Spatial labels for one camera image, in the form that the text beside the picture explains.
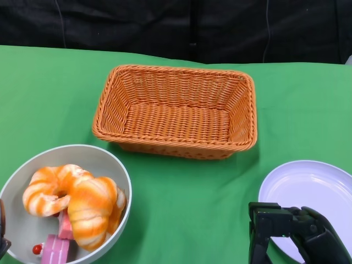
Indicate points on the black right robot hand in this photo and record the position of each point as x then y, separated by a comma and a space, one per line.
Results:
275, 220

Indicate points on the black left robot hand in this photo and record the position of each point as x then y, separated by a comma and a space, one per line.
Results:
2, 247

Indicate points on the pale green bowl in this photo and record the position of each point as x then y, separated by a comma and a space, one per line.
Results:
22, 233

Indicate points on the magenta cake slice with cherry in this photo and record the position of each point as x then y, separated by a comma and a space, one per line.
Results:
56, 248

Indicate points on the salmon pink cake slice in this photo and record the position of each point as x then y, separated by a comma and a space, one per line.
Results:
65, 226

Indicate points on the orange striped croissant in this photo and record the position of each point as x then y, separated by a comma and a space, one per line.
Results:
46, 181
90, 209

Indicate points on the lavender plate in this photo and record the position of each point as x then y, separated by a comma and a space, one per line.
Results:
302, 181

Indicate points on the orange wicker basket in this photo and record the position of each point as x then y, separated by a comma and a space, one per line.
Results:
178, 123

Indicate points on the white panel corner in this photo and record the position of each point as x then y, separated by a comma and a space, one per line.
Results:
349, 61

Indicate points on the black backdrop curtain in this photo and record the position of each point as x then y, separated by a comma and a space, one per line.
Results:
137, 22

